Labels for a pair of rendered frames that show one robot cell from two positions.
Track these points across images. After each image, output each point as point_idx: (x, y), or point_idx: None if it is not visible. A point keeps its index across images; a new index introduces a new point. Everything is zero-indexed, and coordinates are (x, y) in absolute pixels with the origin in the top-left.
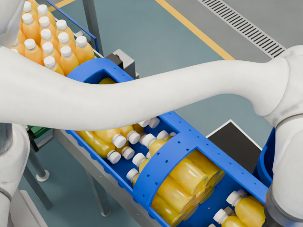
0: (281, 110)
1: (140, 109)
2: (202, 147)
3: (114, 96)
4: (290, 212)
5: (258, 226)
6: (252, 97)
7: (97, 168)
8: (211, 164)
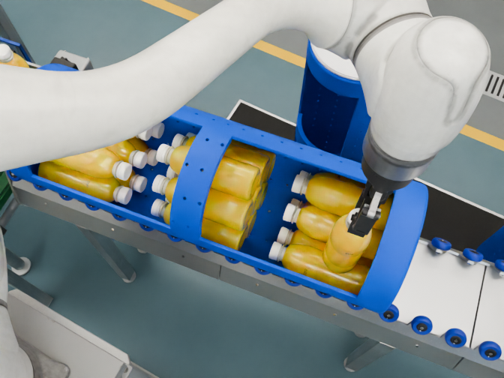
0: (355, 28)
1: (180, 84)
2: (239, 136)
3: (137, 74)
4: (406, 158)
5: (342, 205)
6: (311, 24)
7: (103, 220)
8: (256, 154)
